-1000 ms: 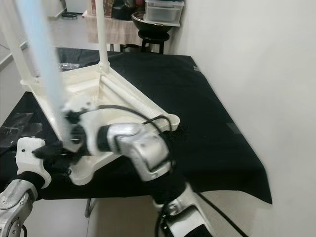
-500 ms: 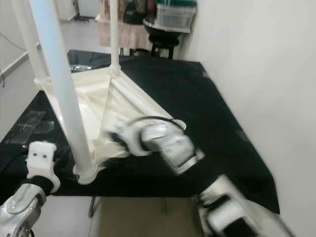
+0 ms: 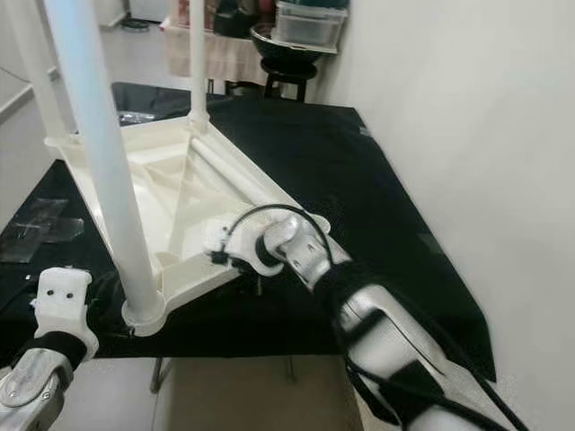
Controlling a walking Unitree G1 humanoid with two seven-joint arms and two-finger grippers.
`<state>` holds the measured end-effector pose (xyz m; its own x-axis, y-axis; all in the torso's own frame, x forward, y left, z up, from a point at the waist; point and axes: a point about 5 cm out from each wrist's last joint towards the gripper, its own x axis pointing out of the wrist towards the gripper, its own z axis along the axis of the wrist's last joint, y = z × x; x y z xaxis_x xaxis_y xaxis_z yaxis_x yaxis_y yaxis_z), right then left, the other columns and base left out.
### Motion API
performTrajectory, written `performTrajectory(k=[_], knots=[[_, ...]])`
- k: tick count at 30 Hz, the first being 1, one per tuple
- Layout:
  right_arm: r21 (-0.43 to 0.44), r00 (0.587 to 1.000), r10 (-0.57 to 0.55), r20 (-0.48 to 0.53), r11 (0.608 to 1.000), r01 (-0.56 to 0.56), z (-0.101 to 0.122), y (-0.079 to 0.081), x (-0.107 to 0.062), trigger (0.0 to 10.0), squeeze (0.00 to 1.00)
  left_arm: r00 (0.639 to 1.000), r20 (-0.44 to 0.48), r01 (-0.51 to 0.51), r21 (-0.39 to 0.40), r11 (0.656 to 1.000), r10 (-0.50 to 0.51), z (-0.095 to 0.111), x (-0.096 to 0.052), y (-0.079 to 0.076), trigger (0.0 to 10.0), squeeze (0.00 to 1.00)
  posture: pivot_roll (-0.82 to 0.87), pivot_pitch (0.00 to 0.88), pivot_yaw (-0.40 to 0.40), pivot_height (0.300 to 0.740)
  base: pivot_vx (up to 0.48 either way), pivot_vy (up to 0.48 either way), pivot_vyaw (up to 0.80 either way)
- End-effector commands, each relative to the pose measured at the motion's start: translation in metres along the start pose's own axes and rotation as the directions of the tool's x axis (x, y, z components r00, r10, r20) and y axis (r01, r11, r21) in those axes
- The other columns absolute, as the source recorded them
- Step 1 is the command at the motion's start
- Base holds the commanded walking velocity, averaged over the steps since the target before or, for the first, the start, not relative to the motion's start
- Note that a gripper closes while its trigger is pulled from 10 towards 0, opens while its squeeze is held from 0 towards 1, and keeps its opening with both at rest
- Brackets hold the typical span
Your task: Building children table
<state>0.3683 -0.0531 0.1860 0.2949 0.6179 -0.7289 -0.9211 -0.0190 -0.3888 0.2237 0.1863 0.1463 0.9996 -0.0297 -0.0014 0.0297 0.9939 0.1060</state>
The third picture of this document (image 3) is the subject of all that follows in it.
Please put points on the white plastic children table top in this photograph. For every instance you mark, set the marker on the white plastic children table top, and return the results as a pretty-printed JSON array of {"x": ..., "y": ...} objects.
[{"x": 189, "y": 215}]

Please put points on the grey metal table leg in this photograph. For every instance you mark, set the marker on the grey metal table leg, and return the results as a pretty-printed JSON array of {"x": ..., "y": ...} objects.
[{"x": 160, "y": 373}]

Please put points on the black tablecloth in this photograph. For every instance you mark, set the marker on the black tablecloth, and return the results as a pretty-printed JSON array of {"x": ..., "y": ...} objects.
[{"x": 323, "y": 162}]

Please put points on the small grey tape strip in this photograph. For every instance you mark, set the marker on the small grey tape strip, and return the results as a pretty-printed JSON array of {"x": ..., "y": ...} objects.
[
  {"x": 429, "y": 242},
  {"x": 364, "y": 132}
]

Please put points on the beige table cloth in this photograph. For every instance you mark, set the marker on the beige table cloth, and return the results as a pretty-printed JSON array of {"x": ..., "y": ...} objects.
[{"x": 234, "y": 58}]

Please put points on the black wok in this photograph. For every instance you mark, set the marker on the black wok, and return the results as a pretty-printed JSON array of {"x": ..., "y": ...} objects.
[{"x": 283, "y": 54}]

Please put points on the black bag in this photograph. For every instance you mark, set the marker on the black bag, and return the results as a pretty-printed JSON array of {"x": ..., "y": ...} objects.
[{"x": 234, "y": 18}]

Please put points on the green lid clear container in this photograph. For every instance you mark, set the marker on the green lid clear container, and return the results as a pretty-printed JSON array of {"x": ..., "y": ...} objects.
[{"x": 310, "y": 27}]

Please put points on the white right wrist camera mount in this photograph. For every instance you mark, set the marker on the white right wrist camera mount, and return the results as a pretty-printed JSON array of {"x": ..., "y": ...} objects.
[{"x": 216, "y": 235}]

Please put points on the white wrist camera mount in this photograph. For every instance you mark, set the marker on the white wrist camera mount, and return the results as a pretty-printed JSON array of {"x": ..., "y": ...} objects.
[
  {"x": 216, "y": 235},
  {"x": 65, "y": 301}
]

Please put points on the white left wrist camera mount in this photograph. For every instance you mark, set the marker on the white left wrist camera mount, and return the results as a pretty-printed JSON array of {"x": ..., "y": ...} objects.
[{"x": 65, "y": 301}]

